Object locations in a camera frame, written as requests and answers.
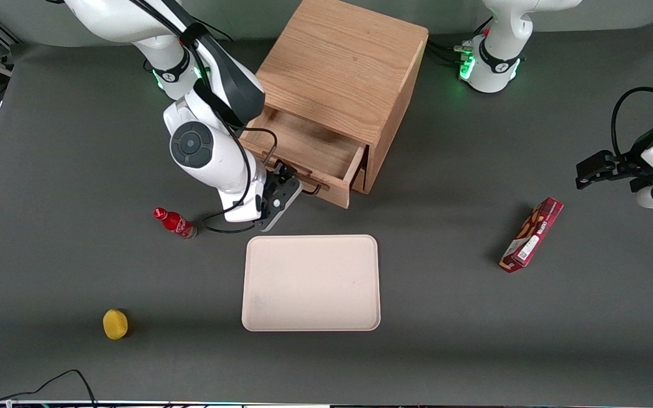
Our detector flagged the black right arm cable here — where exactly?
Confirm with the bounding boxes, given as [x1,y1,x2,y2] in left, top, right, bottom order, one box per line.
[202,127,279,235]

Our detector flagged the black cable at table edge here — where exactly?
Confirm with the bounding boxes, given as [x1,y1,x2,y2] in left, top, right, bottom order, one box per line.
[0,369,97,408]

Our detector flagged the red cookie box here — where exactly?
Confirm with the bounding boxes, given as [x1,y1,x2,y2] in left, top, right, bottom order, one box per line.
[499,197,564,274]

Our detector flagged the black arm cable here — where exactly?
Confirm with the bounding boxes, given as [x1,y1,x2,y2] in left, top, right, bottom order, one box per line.
[612,87,653,159]
[202,127,279,235]

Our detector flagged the black left base cable bundle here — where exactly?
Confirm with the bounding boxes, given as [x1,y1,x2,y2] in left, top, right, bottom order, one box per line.
[426,17,494,66]

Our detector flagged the small red bottle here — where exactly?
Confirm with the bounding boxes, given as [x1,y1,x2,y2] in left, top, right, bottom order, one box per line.
[152,207,197,241]

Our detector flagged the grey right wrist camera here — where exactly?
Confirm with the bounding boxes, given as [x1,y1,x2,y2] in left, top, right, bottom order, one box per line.
[255,178,303,233]

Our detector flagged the yellow round fruit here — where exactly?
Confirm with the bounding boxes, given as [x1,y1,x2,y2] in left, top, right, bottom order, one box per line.
[103,309,129,341]

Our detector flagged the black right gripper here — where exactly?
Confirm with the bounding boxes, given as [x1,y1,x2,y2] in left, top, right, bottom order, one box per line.
[261,161,300,220]

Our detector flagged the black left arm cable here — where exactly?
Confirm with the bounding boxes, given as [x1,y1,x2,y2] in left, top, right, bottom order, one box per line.
[612,87,653,159]

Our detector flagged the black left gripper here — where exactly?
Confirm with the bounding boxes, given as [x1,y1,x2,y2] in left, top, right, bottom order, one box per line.
[575,125,653,193]

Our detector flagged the beige plastic tray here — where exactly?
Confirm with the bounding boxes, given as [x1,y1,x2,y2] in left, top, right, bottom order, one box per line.
[241,235,381,332]

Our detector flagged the black right base cable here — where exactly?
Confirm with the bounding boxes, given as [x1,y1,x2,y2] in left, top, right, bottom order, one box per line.
[193,19,235,43]

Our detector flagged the wooden drawer cabinet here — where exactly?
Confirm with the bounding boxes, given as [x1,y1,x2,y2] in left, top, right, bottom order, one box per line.
[253,0,429,195]

